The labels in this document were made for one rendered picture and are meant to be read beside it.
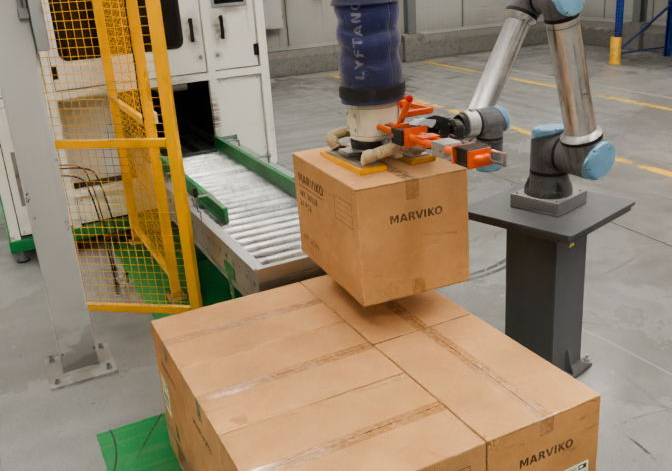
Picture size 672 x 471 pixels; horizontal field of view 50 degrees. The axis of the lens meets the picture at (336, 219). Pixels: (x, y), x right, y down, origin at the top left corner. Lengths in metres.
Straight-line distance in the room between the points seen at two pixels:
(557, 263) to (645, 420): 0.68
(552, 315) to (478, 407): 1.04
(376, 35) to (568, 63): 0.68
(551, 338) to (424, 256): 0.90
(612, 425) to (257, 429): 1.51
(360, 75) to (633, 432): 1.68
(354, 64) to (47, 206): 1.57
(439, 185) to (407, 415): 0.74
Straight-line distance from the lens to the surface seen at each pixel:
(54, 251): 3.42
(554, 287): 3.02
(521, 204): 2.99
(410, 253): 2.38
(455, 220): 2.43
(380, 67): 2.43
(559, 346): 3.20
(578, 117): 2.74
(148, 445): 3.06
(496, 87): 2.63
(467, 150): 2.00
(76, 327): 3.57
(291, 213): 3.73
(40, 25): 3.20
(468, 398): 2.16
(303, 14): 12.23
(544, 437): 2.14
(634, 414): 3.15
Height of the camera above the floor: 1.74
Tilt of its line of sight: 20 degrees down
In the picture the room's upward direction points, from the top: 4 degrees counter-clockwise
